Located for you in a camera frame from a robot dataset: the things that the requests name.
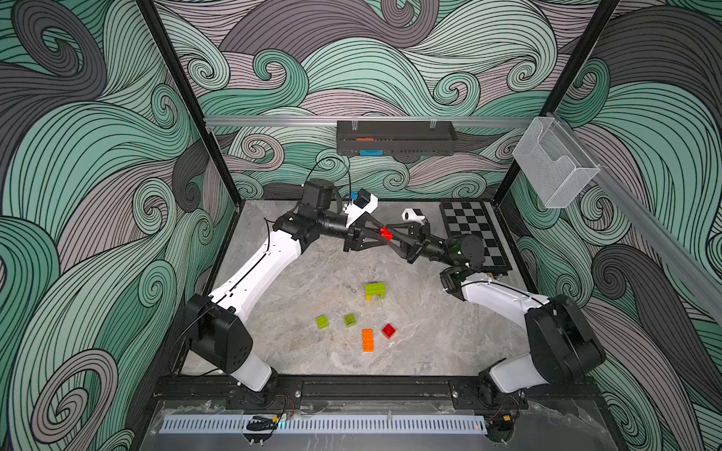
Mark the aluminium rail back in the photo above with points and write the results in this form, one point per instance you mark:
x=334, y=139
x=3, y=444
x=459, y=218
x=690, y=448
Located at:
x=329, y=121

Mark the black frame post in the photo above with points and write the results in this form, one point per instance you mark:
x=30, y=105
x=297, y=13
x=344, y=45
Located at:
x=163, y=43
x=579, y=56

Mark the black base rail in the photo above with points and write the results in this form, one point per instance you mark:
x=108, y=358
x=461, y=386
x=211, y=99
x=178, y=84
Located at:
x=296, y=392

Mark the clear plastic bin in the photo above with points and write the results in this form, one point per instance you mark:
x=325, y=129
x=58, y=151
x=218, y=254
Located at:
x=554, y=162

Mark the small green studded lego brick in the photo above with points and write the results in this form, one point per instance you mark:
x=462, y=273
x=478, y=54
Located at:
x=322, y=322

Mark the black frame post left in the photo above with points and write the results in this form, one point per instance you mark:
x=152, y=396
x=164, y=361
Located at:
x=163, y=43

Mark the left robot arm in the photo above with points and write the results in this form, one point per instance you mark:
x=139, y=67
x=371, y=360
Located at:
x=216, y=323

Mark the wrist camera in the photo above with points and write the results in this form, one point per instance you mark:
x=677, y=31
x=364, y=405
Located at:
x=413, y=215
x=361, y=202

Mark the black frame post right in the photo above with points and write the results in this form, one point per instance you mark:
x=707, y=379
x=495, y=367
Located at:
x=579, y=56

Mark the white slotted cable duct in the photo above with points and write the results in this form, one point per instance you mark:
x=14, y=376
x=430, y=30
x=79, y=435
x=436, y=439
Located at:
x=329, y=424

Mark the green square lego brick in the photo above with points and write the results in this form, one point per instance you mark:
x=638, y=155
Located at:
x=376, y=289

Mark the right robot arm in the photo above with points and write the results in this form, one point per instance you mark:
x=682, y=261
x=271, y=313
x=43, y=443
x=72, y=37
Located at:
x=562, y=346

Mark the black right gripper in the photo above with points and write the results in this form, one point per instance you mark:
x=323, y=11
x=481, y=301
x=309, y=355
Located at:
x=417, y=242

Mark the red lego brick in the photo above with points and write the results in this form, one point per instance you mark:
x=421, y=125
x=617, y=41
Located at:
x=384, y=232
x=389, y=331

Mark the aluminium rail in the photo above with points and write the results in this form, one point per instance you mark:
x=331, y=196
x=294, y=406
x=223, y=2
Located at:
x=329, y=121
x=621, y=177

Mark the green hollow lego brick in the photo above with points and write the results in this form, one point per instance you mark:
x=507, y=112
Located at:
x=350, y=320

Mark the black checkerboard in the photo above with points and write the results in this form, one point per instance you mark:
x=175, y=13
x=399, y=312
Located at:
x=473, y=218

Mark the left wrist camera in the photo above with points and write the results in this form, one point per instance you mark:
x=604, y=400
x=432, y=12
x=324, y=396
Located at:
x=361, y=202

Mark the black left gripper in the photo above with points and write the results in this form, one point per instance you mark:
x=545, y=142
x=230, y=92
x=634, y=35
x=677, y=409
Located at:
x=353, y=241

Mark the black wall tray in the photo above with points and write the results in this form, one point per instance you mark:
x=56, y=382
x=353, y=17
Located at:
x=404, y=141

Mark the aluminium rail right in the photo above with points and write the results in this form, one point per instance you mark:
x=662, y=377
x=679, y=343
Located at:
x=621, y=177

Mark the orange long lego brick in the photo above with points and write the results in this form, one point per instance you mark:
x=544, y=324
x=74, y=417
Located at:
x=368, y=340

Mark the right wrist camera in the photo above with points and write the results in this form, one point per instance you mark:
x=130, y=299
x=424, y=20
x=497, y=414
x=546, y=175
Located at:
x=413, y=215

